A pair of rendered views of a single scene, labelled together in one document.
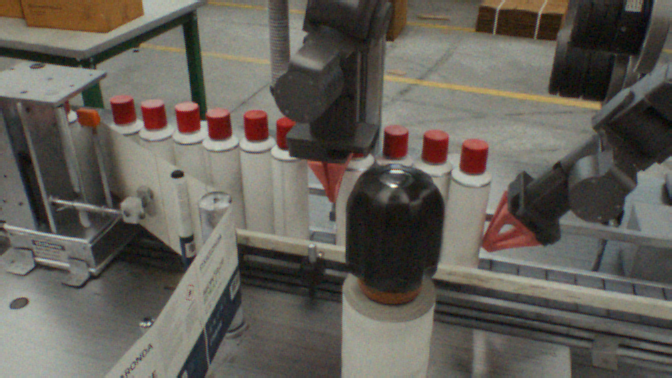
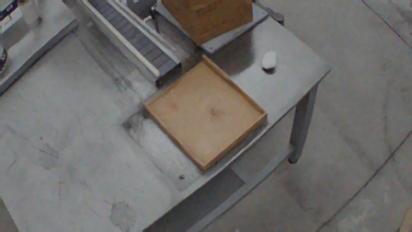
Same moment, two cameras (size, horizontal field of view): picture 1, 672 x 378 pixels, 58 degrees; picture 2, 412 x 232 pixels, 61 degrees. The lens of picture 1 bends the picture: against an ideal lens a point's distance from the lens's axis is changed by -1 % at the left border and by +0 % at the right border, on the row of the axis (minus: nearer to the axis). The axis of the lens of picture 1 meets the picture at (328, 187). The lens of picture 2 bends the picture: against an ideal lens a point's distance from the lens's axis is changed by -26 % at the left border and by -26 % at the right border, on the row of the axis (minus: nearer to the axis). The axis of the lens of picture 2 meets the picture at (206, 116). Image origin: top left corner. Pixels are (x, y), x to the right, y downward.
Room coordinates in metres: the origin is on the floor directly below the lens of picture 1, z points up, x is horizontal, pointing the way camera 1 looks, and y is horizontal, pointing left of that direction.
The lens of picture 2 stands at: (-0.10, -1.49, 2.10)
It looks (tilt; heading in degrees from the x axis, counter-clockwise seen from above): 61 degrees down; 41
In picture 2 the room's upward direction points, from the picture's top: 9 degrees counter-clockwise
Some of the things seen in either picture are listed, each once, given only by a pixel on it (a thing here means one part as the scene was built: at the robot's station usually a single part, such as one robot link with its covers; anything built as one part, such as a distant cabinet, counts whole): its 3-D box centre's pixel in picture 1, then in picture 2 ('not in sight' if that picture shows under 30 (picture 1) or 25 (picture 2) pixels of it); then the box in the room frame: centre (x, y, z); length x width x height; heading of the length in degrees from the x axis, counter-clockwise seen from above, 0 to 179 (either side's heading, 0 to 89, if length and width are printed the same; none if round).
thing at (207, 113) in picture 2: not in sight; (203, 109); (0.44, -1.02, 0.85); 0.30 x 0.26 x 0.04; 74
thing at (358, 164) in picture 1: (354, 196); not in sight; (0.72, -0.04, 0.98); 0.05 x 0.05 x 0.20
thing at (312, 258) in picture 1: (313, 279); not in sight; (0.65, 0.02, 0.89); 0.03 x 0.03 x 0.12; 74
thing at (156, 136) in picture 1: (162, 166); not in sight; (0.81, 0.25, 0.98); 0.05 x 0.05 x 0.20
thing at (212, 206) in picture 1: (222, 266); not in sight; (0.57, 0.13, 0.97); 0.05 x 0.05 x 0.19
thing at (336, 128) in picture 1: (333, 116); not in sight; (0.67, -0.01, 1.12); 0.10 x 0.07 x 0.07; 74
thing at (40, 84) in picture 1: (38, 82); not in sight; (0.74, 0.37, 1.14); 0.14 x 0.11 x 0.01; 74
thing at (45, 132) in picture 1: (62, 168); not in sight; (0.75, 0.37, 1.01); 0.14 x 0.13 x 0.26; 74
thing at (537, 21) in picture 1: (522, 14); not in sight; (4.94, -1.57, 0.11); 0.65 x 0.54 x 0.22; 66
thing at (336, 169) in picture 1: (324, 167); not in sight; (0.67, 0.01, 1.05); 0.07 x 0.07 x 0.09; 74
